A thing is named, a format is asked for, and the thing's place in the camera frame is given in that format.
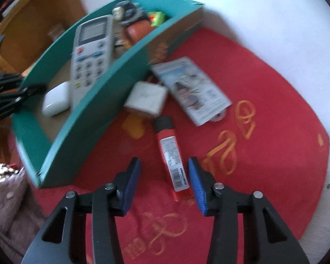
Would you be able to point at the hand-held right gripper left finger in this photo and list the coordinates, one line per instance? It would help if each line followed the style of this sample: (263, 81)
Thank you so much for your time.
(132, 187)

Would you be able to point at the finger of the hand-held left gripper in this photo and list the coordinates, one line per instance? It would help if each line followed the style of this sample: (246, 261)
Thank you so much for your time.
(16, 95)
(8, 79)

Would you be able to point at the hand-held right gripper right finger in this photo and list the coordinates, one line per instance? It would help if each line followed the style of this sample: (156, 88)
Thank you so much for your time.
(198, 189)

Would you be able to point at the white earbuds case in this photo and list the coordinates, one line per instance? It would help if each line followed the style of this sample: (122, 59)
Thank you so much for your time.
(55, 100)

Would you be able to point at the red tube with black cap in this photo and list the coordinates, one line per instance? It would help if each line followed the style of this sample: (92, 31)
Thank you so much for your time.
(172, 154)

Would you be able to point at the teal cardboard box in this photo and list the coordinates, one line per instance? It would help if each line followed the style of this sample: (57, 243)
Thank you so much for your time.
(99, 115)

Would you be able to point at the white remote control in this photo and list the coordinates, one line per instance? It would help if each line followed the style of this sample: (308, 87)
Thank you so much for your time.
(90, 57)

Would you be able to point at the orange digital timer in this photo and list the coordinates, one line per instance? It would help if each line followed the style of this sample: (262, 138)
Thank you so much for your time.
(139, 31)

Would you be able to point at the black and green gadget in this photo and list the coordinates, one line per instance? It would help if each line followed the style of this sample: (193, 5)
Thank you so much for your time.
(129, 12)

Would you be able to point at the green and orange utility knife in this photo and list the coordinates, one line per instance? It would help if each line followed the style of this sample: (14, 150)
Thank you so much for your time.
(156, 18)

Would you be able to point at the wooden shelf cabinet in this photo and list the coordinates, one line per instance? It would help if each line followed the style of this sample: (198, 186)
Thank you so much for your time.
(44, 5)

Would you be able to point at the white charger adapter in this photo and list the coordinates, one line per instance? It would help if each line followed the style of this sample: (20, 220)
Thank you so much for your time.
(147, 97)

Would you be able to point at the printed card packet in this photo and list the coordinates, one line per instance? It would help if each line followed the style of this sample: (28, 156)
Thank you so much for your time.
(192, 90)

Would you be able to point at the red printed blanket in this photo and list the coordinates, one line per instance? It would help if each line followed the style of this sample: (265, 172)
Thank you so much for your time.
(264, 115)

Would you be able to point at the brown fuzzy cloth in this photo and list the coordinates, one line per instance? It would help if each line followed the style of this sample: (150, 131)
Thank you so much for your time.
(11, 206)

